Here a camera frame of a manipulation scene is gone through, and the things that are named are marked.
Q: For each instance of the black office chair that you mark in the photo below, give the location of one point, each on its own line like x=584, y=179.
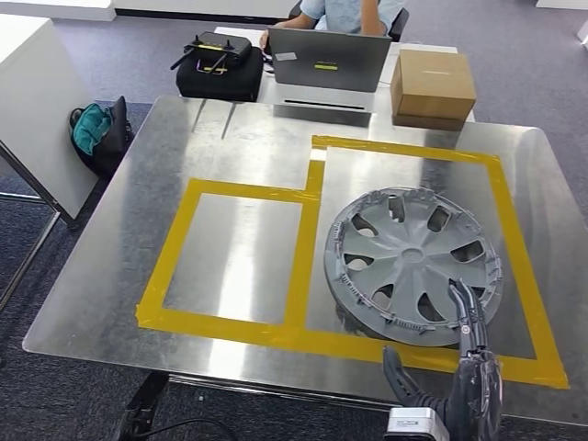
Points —
x=398, y=24

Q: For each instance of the yellow workbench marking tape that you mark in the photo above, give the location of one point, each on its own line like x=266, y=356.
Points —
x=303, y=255

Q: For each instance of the grey laptop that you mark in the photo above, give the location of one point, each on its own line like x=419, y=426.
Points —
x=328, y=61

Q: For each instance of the brown cardboard box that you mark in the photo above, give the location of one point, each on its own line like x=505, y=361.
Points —
x=434, y=82

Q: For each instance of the white desk panel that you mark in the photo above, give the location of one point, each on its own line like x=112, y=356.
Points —
x=41, y=103

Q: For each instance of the white table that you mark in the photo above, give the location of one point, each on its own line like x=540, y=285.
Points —
x=385, y=76

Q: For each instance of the black carrying case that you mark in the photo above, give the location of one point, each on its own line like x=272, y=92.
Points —
x=220, y=82

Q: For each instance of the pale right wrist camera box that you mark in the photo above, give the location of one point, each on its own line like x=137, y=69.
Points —
x=414, y=426

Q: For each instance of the person's right hand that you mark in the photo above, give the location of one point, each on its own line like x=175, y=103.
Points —
x=264, y=41

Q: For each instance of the person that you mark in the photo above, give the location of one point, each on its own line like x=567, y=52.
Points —
x=344, y=15

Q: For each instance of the steel table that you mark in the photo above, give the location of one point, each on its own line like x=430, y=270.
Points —
x=29, y=260

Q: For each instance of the teal and black bag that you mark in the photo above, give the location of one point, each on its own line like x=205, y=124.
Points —
x=94, y=128

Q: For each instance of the person's left forearm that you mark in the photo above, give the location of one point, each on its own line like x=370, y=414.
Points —
x=373, y=18

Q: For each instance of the person's right forearm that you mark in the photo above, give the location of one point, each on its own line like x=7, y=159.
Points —
x=298, y=22

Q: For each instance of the steel workbench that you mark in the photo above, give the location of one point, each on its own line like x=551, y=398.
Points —
x=115, y=243

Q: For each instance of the grey plastic wheel hubcap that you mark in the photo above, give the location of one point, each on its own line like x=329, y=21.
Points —
x=408, y=255

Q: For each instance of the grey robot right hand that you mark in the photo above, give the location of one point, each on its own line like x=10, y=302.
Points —
x=478, y=389

